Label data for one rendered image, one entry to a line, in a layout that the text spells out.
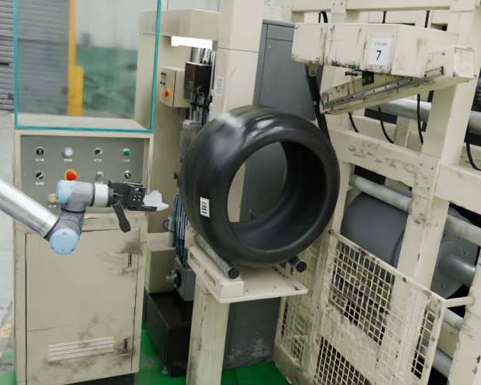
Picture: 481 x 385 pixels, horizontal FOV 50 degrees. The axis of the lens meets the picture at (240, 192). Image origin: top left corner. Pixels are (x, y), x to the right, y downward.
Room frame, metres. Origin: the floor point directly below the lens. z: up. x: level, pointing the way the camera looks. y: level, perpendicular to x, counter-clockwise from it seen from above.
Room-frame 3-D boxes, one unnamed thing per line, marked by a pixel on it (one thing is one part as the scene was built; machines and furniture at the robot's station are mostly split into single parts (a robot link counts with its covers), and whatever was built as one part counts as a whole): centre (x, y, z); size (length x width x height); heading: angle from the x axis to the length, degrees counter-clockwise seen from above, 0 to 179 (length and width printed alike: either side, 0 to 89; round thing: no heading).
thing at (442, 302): (1.83, -0.46, 0.65); 0.90 x 0.02 x 0.70; 26
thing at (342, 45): (1.91, -0.38, 1.71); 0.61 x 0.25 x 0.15; 26
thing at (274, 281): (1.89, -0.06, 0.80); 0.37 x 0.36 x 0.02; 116
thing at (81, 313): (2.23, 0.73, 0.63); 0.56 x 0.41 x 1.27; 116
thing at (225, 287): (1.83, 0.07, 0.84); 0.36 x 0.09 x 0.06; 26
